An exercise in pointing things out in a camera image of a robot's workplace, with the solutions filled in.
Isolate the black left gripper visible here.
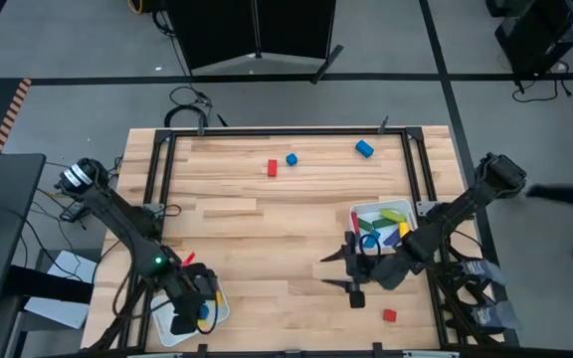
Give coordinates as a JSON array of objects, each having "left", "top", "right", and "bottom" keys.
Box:
[{"left": 168, "top": 262, "right": 220, "bottom": 336}]

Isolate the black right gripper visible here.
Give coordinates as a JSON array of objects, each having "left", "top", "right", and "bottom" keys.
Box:
[{"left": 319, "top": 230, "right": 383, "bottom": 310}]

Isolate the lime green long block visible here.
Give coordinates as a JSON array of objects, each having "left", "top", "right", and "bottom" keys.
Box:
[{"left": 380, "top": 208, "right": 408, "bottom": 224}]

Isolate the blue large block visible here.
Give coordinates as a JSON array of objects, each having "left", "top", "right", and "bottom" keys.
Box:
[{"left": 362, "top": 229, "right": 382, "bottom": 250}]

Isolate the blue rectangular block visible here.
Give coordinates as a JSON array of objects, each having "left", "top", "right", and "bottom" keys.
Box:
[{"left": 354, "top": 139, "right": 375, "bottom": 159}]

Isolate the white paper sheet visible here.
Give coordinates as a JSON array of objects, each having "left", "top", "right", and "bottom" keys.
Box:
[{"left": 23, "top": 249, "right": 99, "bottom": 330}]

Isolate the grey-blue weight bag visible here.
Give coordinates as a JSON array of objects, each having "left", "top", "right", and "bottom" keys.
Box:
[
  {"left": 470, "top": 299, "right": 522, "bottom": 330},
  {"left": 460, "top": 258, "right": 509, "bottom": 288}
]

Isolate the black side desk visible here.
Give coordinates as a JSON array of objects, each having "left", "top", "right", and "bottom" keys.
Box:
[{"left": 0, "top": 153, "right": 47, "bottom": 307}]

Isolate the black partition foot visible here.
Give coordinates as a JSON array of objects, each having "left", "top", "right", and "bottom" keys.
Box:
[{"left": 309, "top": 44, "right": 345, "bottom": 86}]

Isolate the black partition panel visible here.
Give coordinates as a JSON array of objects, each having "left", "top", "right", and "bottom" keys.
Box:
[
  {"left": 254, "top": 0, "right": 338, "bottom": 62},
  {"left": 166, "top": 0, "right": 259, "bottom": 72}
]

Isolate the black equipment cart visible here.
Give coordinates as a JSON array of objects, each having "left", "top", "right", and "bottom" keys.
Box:
[{"left": 493, "top": 0, "right": 573, "bottom": 77}]

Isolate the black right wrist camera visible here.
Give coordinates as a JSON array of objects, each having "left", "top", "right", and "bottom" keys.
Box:
[{"left": 369, "top": 252, "right": 420, "bottom": 292}]

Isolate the white plastic bin with handle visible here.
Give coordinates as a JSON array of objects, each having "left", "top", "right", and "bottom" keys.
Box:
[{"left": 348, "top": 198, "right": 419, "bottom": 256}]

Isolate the black table frame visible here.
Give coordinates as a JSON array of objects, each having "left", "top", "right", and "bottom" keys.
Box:
[{"left": 116, "top": 125, "right": 467, "bottom": 358}]

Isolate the black coiled floor cable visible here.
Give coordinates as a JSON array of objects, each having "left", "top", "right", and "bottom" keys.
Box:
[{"left": 163, "top": 102, "right": 210, "bottom": 129}]

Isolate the metal partition hinge post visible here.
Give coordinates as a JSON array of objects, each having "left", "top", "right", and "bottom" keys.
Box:
[{"left": 251, "top": 0, "right": 262, "bottom": 60}]

